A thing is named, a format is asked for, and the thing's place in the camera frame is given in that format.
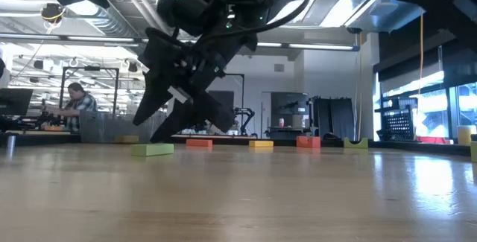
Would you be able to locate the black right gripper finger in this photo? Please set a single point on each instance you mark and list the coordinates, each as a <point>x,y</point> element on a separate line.
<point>177,119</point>
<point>153,97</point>

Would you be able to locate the yellow block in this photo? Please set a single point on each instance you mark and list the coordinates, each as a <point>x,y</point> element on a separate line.
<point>126,139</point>
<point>261,143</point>

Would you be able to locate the red arch block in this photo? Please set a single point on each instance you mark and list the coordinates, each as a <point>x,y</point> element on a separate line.
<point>308,143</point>

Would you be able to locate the green arch block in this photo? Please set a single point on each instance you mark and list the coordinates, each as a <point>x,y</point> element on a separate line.
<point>356,145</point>

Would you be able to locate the green cube block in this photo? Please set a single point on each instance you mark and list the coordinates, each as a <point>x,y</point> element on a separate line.
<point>474,152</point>

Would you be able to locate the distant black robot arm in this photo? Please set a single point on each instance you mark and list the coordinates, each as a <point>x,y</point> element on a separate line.
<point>244,126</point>

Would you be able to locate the long ceiling light bar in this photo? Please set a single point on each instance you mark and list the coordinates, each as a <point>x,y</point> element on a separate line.
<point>100,39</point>

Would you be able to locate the translucent grey bin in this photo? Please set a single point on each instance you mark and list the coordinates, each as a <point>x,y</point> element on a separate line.
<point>97,126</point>

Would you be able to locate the person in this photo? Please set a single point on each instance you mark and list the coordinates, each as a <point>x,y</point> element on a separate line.
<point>80,104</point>

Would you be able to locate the white red can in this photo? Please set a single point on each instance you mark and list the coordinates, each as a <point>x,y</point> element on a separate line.
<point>281,122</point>

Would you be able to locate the black monitor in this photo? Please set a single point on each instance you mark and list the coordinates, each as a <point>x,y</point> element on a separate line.
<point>15,102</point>

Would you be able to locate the black curtain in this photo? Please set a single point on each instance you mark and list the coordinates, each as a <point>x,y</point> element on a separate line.
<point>335,119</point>

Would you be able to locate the black perforated crate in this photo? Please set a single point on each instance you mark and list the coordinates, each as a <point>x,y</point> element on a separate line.
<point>398,124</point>

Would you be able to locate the red box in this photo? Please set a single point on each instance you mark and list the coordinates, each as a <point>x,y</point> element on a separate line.
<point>432,140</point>

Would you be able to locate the yellow cup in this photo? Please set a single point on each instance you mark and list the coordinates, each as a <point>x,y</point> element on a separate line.
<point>466,136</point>

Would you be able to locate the silver spiral air duct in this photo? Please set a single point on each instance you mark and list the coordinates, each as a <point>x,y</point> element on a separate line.
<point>112,22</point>

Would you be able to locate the black robot station frame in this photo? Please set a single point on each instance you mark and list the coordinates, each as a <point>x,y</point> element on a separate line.
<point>243,97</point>

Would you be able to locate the black table frame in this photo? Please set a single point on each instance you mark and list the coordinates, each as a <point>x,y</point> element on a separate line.
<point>231,141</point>

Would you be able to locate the black camera gantry frame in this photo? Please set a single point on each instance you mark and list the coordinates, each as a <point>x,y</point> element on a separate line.
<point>89,68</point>

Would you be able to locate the large rectangular air duct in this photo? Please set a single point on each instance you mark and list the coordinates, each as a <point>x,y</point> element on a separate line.
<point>372,18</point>

